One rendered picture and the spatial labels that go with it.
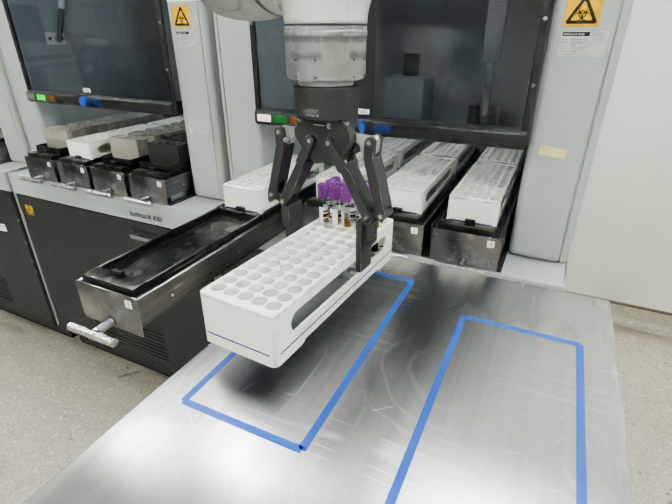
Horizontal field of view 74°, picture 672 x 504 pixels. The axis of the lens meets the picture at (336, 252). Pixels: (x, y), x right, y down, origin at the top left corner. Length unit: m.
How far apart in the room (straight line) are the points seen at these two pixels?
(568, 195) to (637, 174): 1.16
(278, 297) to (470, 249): 0.53
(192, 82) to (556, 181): 0.88
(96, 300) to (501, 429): 0.61
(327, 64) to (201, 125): 0.80
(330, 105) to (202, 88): 0.76
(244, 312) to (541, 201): 0.68
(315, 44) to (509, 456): 0.43
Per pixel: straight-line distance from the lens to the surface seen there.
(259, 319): 0.45
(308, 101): 0.52
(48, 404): 1.92
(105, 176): 1.46
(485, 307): 0.66
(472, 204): 0.93
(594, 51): 0.92
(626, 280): 2.28
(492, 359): 0.57
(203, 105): 1.25
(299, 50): 0.51
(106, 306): 0.80
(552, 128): 0.94
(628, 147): 2.09
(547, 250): 1.01
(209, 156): 1.28
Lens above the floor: 1.16
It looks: 26 degrees down
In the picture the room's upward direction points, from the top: straight up
